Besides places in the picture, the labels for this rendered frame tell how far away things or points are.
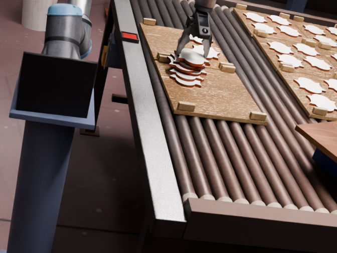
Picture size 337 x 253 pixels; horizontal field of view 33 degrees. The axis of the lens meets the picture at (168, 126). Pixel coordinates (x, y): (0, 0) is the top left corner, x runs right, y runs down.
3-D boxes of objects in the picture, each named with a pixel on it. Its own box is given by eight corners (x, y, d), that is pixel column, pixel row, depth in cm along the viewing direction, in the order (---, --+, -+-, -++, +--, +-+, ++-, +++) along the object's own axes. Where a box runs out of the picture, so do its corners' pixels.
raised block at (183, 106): (177, 110, 195) (179, 103, 193) (176, 107, 196) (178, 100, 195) (194, 112, 196) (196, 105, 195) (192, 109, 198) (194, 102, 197)
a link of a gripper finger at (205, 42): (208, 52, 227) (204, 31, 222) (212, 58, 222) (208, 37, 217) (201, 54, 227) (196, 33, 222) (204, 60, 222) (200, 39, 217)
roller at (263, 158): (284, 229, 160) (290, 215, 158) (177, 3, 326) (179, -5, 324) (300, 230, 161) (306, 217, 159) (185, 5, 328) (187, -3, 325)
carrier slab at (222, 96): (173, 113, 195) (174, 109, 194) (153, 63, 229) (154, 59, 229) (266, 125, 205) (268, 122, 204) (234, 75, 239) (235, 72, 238)
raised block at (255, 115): (249, 119, 202) (252, 112, 201) (247, 117, 204) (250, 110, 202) (265, 121, 204) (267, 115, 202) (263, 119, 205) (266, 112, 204)
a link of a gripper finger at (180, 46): (174, 50, 224) (189, 32, 221) (177, 56, 219) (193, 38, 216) (168, 46, 222) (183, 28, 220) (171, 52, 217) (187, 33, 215)
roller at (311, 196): (316, 232, 163) (322, 219, 160) (193, 7, 329) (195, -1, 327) (331, 234, 164) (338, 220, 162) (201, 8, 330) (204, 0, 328)
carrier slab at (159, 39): (153, 62, 230) (154, 58, 229) (138, 25, 265) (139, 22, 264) (233, 75, 240) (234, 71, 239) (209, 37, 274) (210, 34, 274)
